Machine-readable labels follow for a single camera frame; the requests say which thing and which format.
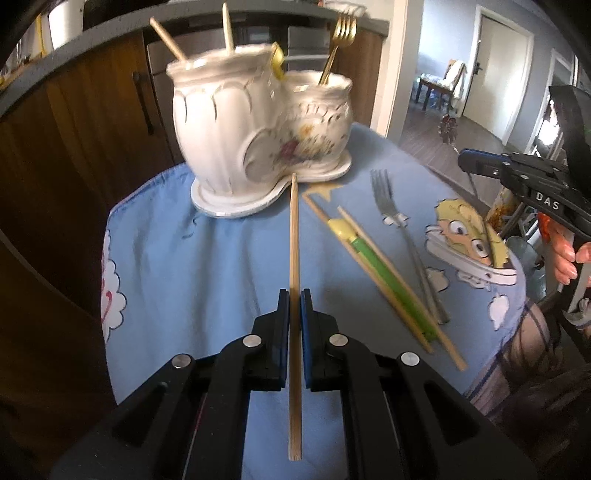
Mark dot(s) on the person's right hand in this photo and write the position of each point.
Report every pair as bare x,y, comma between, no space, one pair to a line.
563,258

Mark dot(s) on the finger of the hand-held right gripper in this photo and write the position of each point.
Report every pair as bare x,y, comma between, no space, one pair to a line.
480,161

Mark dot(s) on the person's leg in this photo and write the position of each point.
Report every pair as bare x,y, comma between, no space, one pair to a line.
521,369

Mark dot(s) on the stainless steel built-in oven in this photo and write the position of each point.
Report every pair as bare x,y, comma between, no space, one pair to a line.
159,74

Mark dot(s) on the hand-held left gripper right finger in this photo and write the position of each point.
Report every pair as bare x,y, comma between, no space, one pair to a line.
305,341

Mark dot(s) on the blue cartoon printed cloth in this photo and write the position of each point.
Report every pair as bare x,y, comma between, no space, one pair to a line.
207,277

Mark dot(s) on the white ceramic double utensil holder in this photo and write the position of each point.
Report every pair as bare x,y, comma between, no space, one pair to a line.
221,138

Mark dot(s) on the narrow wooden cabinet door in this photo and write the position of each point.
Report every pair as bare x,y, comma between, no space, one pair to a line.
362,78

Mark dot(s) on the silver fork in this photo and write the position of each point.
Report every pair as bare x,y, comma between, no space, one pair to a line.
387,205

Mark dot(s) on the green yellow-capped plastic chopstick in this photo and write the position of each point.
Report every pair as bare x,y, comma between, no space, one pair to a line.
383,272

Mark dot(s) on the white cup with black lid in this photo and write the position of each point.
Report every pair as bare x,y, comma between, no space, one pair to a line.
67,21

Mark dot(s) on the wooden chair with cloth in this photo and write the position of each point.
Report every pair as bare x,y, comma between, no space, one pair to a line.
443,81

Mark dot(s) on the white bowl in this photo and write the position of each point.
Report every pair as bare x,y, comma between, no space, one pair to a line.
344,7

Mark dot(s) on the gold fork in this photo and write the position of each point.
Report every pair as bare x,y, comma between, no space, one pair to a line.
341,40

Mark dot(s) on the white room door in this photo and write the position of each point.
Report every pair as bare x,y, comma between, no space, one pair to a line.
496,69

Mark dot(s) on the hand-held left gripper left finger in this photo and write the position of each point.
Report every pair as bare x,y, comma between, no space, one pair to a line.
282,341

